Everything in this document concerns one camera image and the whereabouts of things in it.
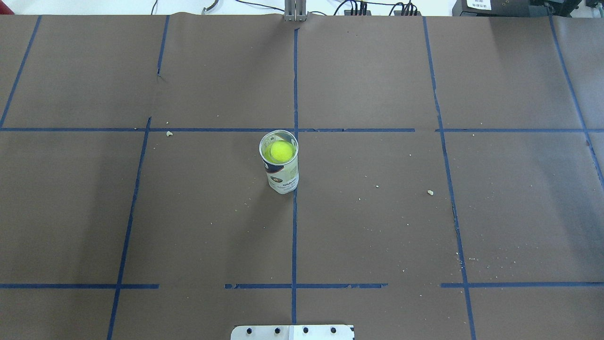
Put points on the black desktop box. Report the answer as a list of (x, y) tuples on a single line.
[(498, 8)]

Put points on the yellow-green tennis ball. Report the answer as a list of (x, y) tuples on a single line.
[(281, 152)]

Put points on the clear tennis ball can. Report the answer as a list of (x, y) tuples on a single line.
[(282, 178)]

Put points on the aluminium frame post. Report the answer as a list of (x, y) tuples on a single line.
[(295, 10)]

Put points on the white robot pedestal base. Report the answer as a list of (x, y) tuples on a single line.
[(294, 332)]

